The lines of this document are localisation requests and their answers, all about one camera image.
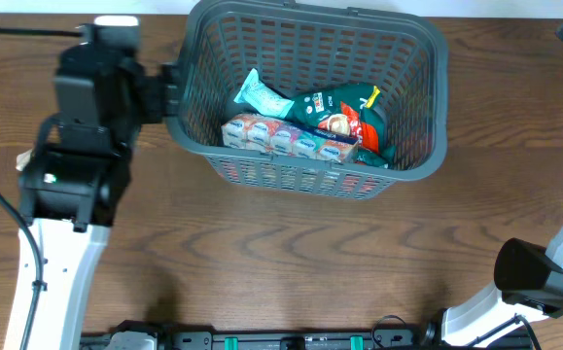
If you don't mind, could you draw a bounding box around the green coffee bag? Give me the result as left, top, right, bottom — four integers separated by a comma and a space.
286, 83, 395, 169

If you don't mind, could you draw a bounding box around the blue tissue pack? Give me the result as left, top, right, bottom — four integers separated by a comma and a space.
221, 113, 359, 163

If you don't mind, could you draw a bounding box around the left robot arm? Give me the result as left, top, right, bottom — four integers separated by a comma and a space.
4, 42, 160, 349

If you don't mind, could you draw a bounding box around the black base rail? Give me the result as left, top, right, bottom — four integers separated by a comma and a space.
79, 320, 534, 350

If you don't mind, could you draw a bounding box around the beige brown snack bag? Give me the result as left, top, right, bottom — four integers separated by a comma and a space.
16, 149, 34, 171

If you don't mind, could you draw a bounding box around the grey plastic basket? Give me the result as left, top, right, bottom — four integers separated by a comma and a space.
165, 0, 450, 201

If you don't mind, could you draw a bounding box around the teal toilet wipes pack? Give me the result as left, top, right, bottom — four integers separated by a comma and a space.
233, 68, 295, 120

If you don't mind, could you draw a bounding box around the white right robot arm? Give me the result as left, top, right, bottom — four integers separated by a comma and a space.
419, 227, 563, 349

